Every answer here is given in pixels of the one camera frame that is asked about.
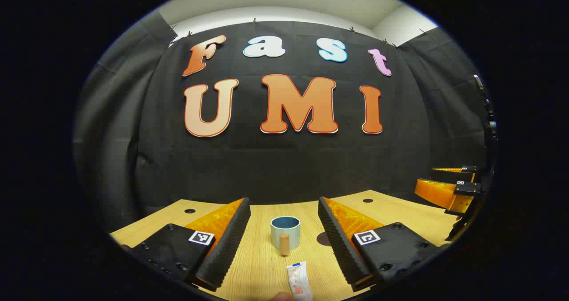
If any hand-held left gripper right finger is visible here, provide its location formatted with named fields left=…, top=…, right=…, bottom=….
left=318, top=197, right=438, bottom=293

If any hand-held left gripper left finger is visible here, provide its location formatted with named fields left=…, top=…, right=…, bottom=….
left=120, top=197, right=252, bottom=293

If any pale green cup wooden handle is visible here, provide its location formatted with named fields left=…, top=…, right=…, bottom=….
left=270, top=216, right=301, bottom=256

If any white toothpaste tube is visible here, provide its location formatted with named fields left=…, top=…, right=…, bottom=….
left=286, top=261, right=314, bottom=301

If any wooden desktop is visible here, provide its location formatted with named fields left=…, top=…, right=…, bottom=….
left=109, top=189, right=461, bottom=301

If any black backdrop cloth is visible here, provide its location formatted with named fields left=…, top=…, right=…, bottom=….
left=73, top=10, right=494, bottom=230

